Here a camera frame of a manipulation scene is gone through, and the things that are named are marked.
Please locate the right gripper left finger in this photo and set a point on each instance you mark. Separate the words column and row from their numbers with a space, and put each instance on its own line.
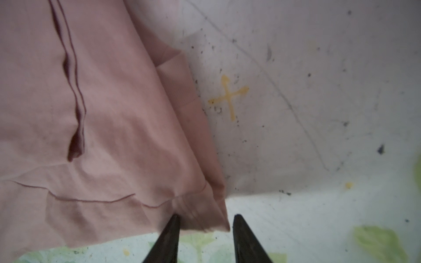
column 165, row 249

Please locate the pink printed t-shirt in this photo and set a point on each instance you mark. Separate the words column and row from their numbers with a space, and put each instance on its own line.
column 103, row 135

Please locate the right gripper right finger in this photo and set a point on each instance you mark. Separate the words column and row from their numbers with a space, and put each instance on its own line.
column 246, row 246

